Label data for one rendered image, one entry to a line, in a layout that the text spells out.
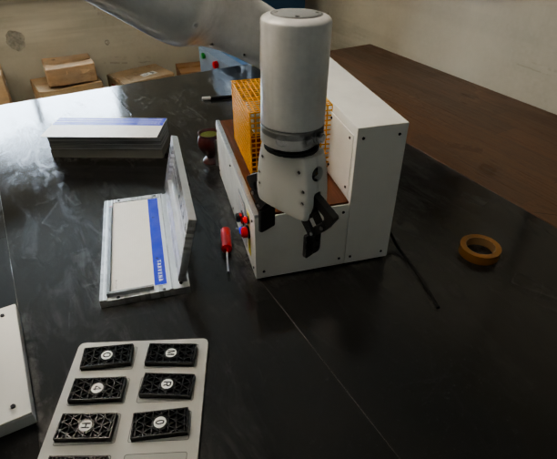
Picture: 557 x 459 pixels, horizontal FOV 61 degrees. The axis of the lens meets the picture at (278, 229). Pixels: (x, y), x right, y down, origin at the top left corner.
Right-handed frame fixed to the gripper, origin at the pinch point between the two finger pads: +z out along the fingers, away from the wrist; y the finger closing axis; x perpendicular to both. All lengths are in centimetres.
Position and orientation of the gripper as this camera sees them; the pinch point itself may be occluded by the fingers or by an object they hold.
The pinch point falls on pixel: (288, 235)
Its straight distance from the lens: 72.6
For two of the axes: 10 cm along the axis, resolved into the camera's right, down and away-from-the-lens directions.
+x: -6.9, 4.1, -6.0
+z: -0.2, 8.2, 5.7
